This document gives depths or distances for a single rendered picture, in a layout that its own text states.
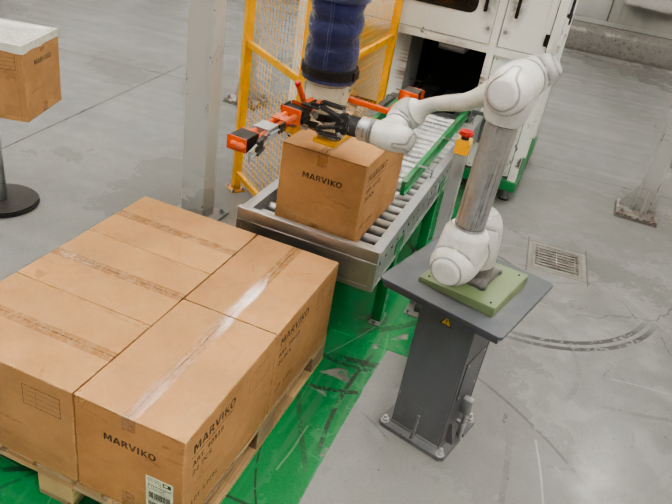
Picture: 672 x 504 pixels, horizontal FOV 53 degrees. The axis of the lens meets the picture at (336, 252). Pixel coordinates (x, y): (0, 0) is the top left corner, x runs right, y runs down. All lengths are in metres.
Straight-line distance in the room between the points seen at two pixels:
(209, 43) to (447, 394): 2.21
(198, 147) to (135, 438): 2.22
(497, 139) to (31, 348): 1.61
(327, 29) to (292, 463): 1.66
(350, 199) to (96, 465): 1.46
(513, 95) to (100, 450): 1.64
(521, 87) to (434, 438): 1.53
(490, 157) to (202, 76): 2.14
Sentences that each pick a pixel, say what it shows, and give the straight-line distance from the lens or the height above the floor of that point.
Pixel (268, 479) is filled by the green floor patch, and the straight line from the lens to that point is 2.71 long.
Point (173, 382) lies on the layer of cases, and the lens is 2.25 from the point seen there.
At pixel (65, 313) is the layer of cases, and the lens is 2.56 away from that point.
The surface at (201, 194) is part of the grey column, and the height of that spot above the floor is 0.19.
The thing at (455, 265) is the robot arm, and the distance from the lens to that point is 2.23.
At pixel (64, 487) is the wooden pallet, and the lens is 2.59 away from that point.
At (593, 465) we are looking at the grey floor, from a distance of 3.21.
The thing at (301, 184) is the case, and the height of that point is 0.78.
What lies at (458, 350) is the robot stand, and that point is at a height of 0.52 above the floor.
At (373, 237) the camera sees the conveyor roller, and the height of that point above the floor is 0.55.
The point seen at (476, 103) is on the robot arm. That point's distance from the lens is 2.30.
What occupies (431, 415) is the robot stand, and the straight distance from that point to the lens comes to 2.86.
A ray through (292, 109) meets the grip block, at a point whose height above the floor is 1.23.
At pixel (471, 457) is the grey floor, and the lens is 2.99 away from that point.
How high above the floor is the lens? 2.06
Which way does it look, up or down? 30 degrees down
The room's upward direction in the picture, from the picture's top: 10 degrees clockwise
